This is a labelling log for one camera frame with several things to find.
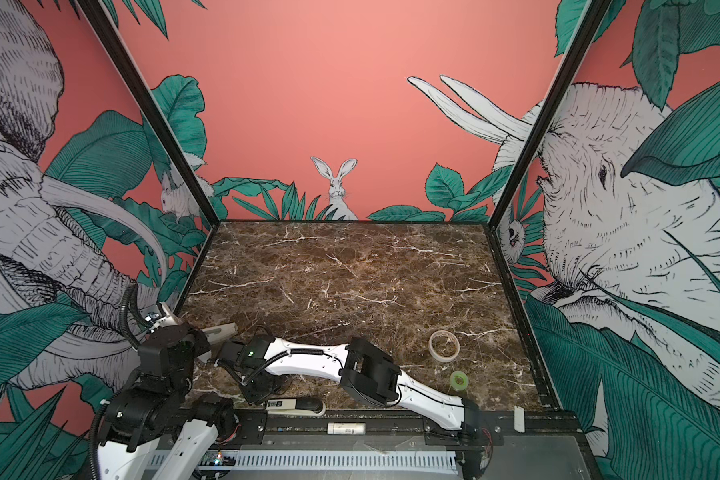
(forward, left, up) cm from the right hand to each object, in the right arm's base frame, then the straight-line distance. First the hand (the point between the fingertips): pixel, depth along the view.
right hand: (253, 403), depth 76 cm
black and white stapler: (-1, -16, +3) cm, 17 cm away
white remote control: (+19, +15, +1) cm, 24 cm away
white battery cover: (-3, -70, -3) cm, 70 cm away
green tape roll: (+7, -56, -3) cm, 56 cm away
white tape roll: (+17, -53, -3) cm, 55 cm away
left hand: (+13, +12, +22) cm, 28 cm away
